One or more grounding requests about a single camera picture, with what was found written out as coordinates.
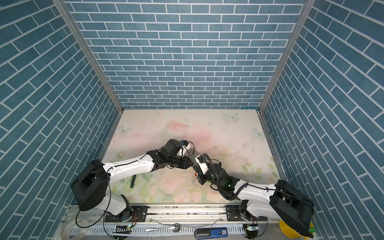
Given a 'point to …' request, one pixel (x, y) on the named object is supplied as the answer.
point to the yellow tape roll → (291, 233)
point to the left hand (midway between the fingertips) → (193, 164)
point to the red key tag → (196, 174)
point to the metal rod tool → (176, 227)
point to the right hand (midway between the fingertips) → (192, 166)
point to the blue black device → (201, 233)
